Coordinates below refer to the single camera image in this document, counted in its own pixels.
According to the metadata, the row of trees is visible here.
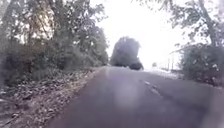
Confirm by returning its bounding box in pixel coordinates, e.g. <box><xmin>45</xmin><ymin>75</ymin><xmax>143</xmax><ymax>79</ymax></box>
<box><xmin>0</xmin><ymin>0</ymin><xmax>110</xmax><ymax>88</ymax></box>

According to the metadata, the building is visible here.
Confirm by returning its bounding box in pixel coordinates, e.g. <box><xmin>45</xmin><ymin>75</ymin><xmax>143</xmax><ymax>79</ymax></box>
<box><xmin>166</xmin><ymin>49</ymin><xmax>184</xmax><ymax>72</ymax></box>

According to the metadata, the dark bush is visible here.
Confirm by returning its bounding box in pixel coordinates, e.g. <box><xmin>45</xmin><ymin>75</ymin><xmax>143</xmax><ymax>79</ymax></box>
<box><xmin>128</xmin><ymin>61</ymin><xmax>145</xmax><ymax>71</ymax></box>

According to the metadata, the dark green tree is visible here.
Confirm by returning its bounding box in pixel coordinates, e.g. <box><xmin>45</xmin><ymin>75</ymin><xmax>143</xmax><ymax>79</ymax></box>
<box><xmin>109</xmin><ymin>36</ymin><xmax>142</xmax><ymax>68</ymax></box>

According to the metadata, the dark green hedge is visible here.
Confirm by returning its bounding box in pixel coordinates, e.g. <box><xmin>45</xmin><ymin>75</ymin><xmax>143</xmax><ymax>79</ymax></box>
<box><xmin>180</xmin><ymin>44</ymin><xmax>224</xmax><ymax>87</ymax></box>

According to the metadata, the tall leaning tree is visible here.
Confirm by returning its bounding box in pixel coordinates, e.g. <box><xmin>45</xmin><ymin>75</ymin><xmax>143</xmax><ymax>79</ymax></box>
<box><xmin>139</xmin><ymin>0</ymin><xmax>224</xmax><ymax>49</ymax></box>

